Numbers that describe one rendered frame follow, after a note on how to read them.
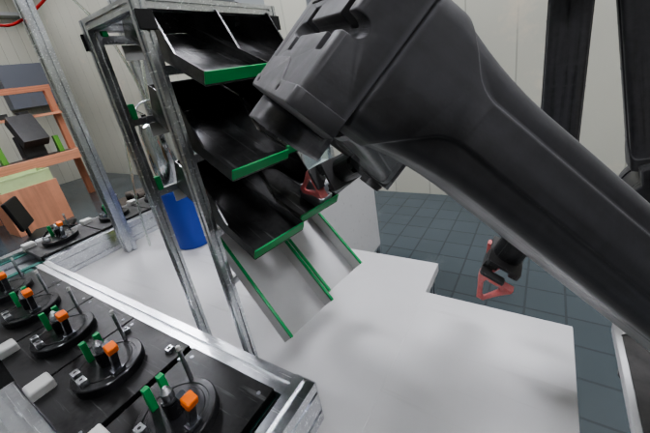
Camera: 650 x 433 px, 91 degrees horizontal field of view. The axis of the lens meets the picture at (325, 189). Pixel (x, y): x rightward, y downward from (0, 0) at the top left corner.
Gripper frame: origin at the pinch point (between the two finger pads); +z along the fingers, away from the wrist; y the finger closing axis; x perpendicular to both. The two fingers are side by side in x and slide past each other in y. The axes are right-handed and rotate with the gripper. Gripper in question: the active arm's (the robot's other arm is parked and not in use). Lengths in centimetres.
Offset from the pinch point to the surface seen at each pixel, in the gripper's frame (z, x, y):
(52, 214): 570, -138, 4
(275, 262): 11.3, 12.1, 14.2
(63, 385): 39, 12, 57
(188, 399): 0.4, 19.2, 43.9
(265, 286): 10.2, 15.0, 19.7
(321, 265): 10.5, 19.7, 3.4
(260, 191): 7.5, -4.3, 10.7
